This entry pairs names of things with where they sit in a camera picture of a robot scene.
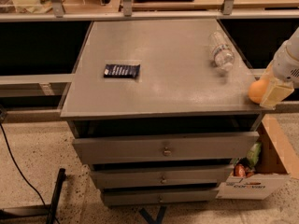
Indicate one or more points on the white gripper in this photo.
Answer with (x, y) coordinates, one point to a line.
(286, 64)

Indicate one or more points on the orange fruit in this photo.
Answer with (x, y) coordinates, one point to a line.
(257, 90)

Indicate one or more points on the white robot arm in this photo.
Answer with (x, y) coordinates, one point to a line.
(282, 73)

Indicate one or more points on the dark blue rxbar wrapper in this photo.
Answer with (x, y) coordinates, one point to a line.
(121, 70)

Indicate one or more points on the clear plastic water bottle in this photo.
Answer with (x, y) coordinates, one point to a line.
(220, 52)

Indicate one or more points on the top grey drawer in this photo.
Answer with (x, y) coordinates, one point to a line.
(174, 147)

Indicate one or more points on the grey drawer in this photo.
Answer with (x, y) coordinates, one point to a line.
(158, 177)
(174, 147)
(137, 197)

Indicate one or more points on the green snack bag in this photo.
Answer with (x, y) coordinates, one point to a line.
(253, 154)

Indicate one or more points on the cardboard box with snacks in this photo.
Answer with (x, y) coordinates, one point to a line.
(277, 164)

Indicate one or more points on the brown snack packet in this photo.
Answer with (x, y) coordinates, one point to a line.
(240, 170)

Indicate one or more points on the grey drawer cabinet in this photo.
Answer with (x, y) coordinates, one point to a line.
(177, 91)

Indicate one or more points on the middle grey drawer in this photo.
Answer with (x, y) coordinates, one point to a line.
(158, 177)

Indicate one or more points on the bottom grey drawer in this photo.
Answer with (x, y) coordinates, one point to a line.
(137, 197)

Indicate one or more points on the metal railing frame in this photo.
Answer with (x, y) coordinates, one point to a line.
(116, 10)

